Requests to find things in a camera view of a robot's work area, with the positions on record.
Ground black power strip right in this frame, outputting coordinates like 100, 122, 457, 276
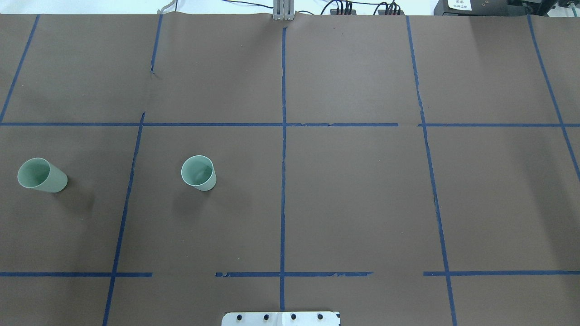
373, 1, 404, 16

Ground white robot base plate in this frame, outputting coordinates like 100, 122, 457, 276
221, 311, 341, 326

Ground black box with label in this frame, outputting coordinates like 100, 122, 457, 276
433, 0, 509, 16

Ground grey aluminium profile post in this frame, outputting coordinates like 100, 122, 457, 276
273, 0, 295, 21

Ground light green cup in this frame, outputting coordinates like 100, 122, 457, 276
180, 155, 216, 191
17, 158, 68, 193

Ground black power strip left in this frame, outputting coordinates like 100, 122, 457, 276
328, 0, 356, 16

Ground upright light green cup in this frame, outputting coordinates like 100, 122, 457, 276
180, 155, 216, 191

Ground black power strip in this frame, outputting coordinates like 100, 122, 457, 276
328, 0, 356, 16
373, 1, 404, 16

